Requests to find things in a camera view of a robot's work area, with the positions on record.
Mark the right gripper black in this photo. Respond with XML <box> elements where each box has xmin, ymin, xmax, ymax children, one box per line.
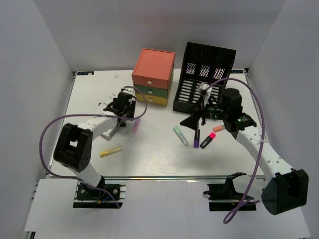
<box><xmin>180</xmin><ymin>95</ymin><xmax>229</xmax><ymax>130</ymax></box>

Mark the black purple highlighter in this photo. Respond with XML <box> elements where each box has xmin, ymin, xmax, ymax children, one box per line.
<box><xmin>193</xmin><ymin>129</ymin><xmax>200</xmax><ymax>148</ymax></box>

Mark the black pink highlighter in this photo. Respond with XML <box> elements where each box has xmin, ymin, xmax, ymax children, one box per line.
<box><xmin>200</xmin><ymin>132</ymin><xmax>216</xmax><ymax>149</ymax></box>

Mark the white spiral notebook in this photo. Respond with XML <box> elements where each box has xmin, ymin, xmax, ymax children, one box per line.
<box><xmin>98</xmin><ymin>93</ymin><xmax>137</xmax><ymax>141</ymax></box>

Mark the green drawer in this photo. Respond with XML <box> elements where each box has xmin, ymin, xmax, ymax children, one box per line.
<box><xmin>132</xmin><ymin>74</ymin><xmax>173</xmax><ymax>99</ymax></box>

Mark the orange top drawer box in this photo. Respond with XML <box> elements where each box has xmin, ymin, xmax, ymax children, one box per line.
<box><xmin>132</xmin><ymin>48</ymin><xmax>175</xmax><ymax>90</ymax></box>

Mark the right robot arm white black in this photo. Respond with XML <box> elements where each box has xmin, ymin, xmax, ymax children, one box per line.
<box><xmin>180</xmin><ymin>88</ymin><xmax>309</xmax><ymax>217</ymax></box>

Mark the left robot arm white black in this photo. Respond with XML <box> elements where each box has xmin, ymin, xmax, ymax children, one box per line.
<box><xmin>53</xmin><ymin>89</ymin><xmax>136</xmax><ymax>199</ymax></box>

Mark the pastel green highlighter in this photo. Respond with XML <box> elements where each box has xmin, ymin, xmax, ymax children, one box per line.
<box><xmin>173</xmin><ymin>126</ymin><xmax>189</xmax><ymax>146</ymax></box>

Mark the pastel orange highlighter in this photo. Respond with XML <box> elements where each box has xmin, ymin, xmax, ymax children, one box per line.
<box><xmin>213</xmin><ymin>125</ymin><xmax>225</xmax><ymax>132</ymax></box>

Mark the pastel purple highlighter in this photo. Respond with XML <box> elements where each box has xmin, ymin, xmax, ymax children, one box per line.
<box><xmin>131</xmin><ymin>118</ymin><xmax>141</xmax><ymax>137</ymax></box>

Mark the pastel yellow highlighter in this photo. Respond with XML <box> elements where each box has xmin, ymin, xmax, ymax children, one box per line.
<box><xmin>99</xmin><ymin>146</ymin><xmax>123</xmax><ymax>157</ymax></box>

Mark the black file organizer rack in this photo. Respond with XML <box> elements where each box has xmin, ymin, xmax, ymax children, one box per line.
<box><xmin>173</xmin><ymin>42</ymin><xmax>236</xmax><ymax>115</ymax></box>

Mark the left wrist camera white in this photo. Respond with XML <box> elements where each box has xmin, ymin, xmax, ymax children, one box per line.
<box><xmin>121</xmin><ymin>87</ymin><xmax>136</xmax><ymax>99</ymax></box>

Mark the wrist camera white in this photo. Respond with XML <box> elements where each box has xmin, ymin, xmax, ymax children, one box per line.
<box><xmin>196</xmin><ymin>82</ymin><xmax>211</xmax><ymax>106</ymax></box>
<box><xmin>121</xmin><ymin>87</ymin><xmax>136</xmax><ymax>99</ymax></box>

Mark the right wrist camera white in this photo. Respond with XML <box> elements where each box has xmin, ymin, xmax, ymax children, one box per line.
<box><xmin>196</xmin><ymin>82</ymin><xmax>211</xmax><ymax>106</ymax></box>

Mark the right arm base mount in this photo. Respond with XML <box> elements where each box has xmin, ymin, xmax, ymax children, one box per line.
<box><xmin>203</xmin><ymin>172</ymin><xmax>250</xmax><ymax>212</ymax></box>

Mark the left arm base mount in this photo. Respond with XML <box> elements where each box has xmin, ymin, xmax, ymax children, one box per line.
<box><xmin>73</xmin><ymin>180</ymin><xmax>126</xmax><ymax>209</ymax></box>

